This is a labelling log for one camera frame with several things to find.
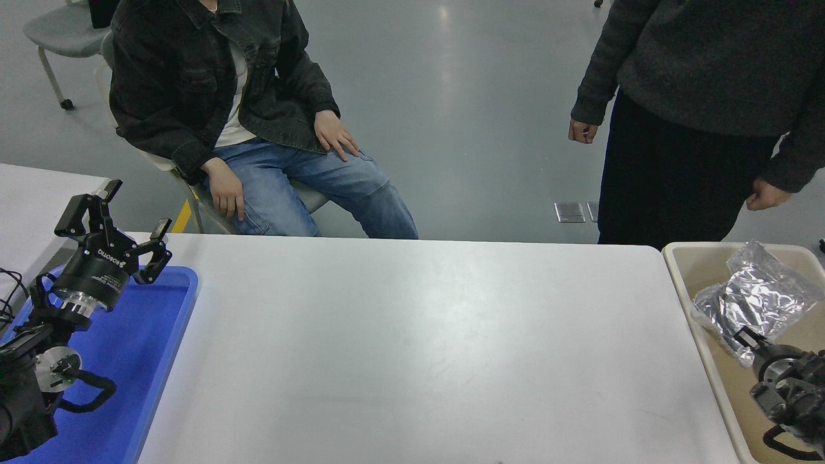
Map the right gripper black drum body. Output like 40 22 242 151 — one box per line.
751 345 803 384

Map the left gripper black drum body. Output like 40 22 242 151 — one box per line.
54 233 137 310

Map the silver foil tray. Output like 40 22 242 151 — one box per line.
691 240 825 368

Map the seated person's right hand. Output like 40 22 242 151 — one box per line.
201 158 247 222

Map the standing person's left hand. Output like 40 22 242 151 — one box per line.
746 177 793 211

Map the seated person's left hand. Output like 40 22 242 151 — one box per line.
314 110 362 162

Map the standing person's right hand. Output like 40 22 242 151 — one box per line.
568 118 599 144

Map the blue plastic tray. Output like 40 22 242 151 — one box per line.
0 264 199 464

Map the large pale beige bin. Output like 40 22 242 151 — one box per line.
663 242 825 464

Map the seated person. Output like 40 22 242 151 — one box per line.
108 0 420 240

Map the pale chair under seated person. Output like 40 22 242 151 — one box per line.
95 31 331 234

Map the grey wheeled chair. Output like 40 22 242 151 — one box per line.
23 0 113 110

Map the black bag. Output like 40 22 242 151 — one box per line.
89 0 120 28

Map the standing person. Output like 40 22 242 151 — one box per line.
568 0 825 251

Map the thin black cable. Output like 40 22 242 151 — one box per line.
0 267 30 333

